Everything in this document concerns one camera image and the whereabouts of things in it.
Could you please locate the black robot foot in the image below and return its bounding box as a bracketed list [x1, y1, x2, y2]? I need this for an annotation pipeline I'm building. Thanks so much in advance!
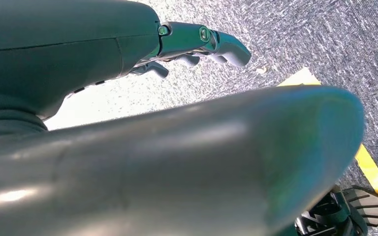
[341, 185, 378, 229]

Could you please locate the yellow floor tape outline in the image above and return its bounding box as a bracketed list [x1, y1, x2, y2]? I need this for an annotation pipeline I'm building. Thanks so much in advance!
[278, 66, 378, 226]

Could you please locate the dark robot ankle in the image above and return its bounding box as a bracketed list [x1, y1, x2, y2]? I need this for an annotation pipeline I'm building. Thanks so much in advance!
[294, 191, 369, 236]

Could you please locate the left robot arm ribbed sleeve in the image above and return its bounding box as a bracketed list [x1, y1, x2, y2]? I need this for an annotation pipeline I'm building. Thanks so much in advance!
[0, 92, 48, 150]

